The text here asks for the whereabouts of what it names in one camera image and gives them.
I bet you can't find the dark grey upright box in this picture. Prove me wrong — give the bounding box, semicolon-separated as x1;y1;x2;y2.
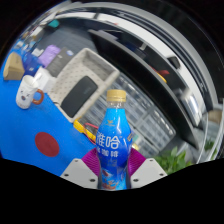
45;47;78;78

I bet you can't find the brown cardboard box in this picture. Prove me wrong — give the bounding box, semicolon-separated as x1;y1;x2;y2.
2;51;26;81

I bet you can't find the purple plastic bag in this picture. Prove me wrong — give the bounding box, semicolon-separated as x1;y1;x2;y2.
38;44;62;68

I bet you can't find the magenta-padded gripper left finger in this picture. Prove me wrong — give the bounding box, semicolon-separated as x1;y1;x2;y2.
60;148;101;190

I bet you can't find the white perforated tray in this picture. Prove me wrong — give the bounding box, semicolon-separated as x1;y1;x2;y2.
49;47;121;124

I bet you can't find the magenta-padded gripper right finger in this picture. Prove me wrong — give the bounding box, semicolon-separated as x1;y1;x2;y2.
127;147;168;190

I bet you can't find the flat round red coaster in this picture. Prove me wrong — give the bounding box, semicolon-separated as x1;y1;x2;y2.
34;131;61;158

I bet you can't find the dark wall shelf unit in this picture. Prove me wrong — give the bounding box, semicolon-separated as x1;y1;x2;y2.
54;9;214;151

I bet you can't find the teal object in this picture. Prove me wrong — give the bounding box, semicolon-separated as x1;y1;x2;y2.
47;19;60;28

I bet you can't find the black pouch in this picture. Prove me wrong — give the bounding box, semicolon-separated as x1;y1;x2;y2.
60;75;99;118

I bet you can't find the dark blue box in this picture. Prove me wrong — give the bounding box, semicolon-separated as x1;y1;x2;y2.
22;51;43;76

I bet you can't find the blue drink bottle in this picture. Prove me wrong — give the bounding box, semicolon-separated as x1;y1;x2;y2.
95;89;134;191

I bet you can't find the white shelf unit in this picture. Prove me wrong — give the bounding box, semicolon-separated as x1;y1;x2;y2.
196;106;224;164

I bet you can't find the white box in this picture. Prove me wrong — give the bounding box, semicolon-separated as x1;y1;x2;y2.
33;66;58;94

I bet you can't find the white mug with brown handle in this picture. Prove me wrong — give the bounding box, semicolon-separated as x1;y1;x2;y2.
15;74;45;110

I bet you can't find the grey small parts drawer cabinet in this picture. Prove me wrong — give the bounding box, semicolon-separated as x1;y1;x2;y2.
109;73;158;118
136;133;161;158
143;106;178;148
81;96;141;134

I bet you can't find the green potted plant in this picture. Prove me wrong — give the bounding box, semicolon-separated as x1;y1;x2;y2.
153;146;194;175

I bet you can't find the yellow multimeter with red leads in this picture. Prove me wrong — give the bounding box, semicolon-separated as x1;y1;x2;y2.
73;119;99;145

